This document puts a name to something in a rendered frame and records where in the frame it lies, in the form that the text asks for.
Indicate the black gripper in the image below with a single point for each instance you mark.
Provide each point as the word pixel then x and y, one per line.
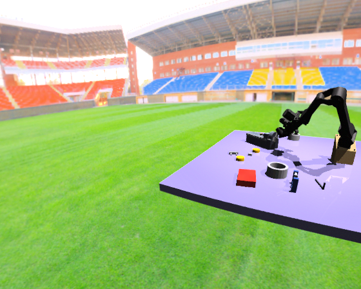
pixel 287 131

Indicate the dark grey ring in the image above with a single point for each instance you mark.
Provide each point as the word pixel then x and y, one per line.
pixel 294 137
pixel 277 170

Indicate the red block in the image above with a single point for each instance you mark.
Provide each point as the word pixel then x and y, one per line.
pixel 246 178

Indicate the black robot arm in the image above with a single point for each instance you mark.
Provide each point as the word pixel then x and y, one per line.
pixel 338 98

